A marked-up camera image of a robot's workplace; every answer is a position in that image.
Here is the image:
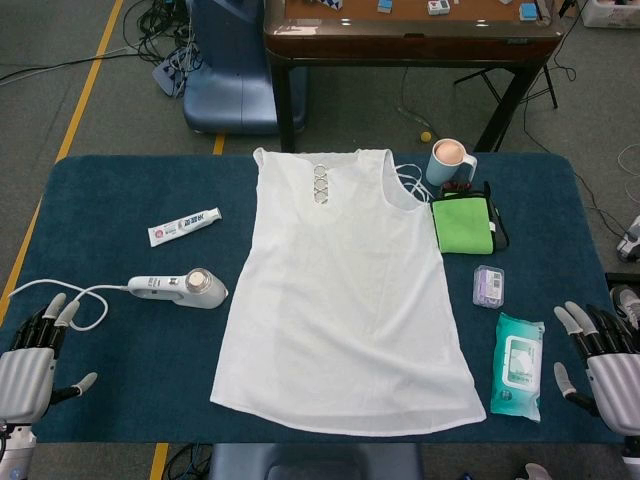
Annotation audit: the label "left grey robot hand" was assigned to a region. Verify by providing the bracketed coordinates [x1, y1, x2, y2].
[0, 293, 99, 426]

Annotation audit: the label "grey white floor device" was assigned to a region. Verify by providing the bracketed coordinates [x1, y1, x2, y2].
[615, 215, 640, 264]

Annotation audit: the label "blue plastic machine base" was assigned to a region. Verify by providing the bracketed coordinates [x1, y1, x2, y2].
[182, 0, 309, 136]

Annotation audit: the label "green folded cloth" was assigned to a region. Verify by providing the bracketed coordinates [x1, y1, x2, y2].
[431, 197, 497, 255]

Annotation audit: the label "purple clear plastic box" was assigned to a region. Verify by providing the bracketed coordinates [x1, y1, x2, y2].
[472, 265, 505, 309]

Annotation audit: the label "blue power strip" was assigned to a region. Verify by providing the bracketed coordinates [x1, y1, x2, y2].
[152, 49, 201, 96]

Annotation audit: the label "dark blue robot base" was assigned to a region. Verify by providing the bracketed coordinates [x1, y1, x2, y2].
[207, 442, 424, 480]

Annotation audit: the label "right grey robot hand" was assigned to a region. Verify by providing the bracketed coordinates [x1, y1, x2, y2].
[552, 299, 640, 434]

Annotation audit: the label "blue mug white handle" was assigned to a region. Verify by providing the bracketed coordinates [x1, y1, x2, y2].
[425, 138, 479, 187]

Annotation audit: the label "teal wet wipes pack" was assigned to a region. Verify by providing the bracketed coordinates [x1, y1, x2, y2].
[489, 312, 546, 424]

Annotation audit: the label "white toothpaste tube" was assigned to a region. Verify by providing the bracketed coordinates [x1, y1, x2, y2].
[147, 207, 223, 249]

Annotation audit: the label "white sleeveless shirt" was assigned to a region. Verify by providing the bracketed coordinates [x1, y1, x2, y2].
[208, 146, 488, 437]

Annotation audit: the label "black tripod stand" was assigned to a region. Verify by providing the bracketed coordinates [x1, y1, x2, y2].
[453, 62, 560, 110]

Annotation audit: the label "brown mahjong table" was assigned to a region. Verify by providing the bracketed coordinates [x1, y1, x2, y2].
[263, 0, 566, 154]

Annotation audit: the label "white storage box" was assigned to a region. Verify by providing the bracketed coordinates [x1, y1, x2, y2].
[579, 0, 640, 26]

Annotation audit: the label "white cable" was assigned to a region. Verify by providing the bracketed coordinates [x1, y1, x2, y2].
[8, 278, 132, 332]

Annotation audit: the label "grey sneaker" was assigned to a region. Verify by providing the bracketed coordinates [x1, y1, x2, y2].
[609, 284, 640, 331]

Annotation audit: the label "tangled black floor cables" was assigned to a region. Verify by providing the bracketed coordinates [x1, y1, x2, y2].
[127, 0, 204, 96]

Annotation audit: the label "white handheld device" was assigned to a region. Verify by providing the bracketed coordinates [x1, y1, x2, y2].
[127, 267, 230, 311]

